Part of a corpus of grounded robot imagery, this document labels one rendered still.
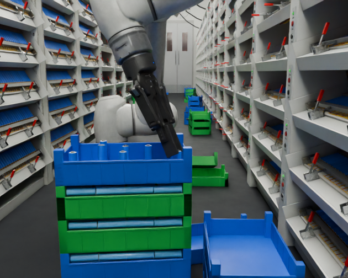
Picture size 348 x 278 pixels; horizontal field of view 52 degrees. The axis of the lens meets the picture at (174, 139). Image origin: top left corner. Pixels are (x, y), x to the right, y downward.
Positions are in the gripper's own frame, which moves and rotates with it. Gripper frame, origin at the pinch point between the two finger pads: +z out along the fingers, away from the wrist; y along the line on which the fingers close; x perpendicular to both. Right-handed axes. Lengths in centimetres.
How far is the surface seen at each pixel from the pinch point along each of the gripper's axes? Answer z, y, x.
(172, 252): 24.6, 2.6, -9.4
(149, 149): 0.2, -1.9, -7.2
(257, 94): -6, -122, -5
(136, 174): 4.1, 7.4, -7.0
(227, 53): -56, -250, -44
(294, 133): 14, -58, 16
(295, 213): 42, -59, 6
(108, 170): 1.1, 10.5, -11.3
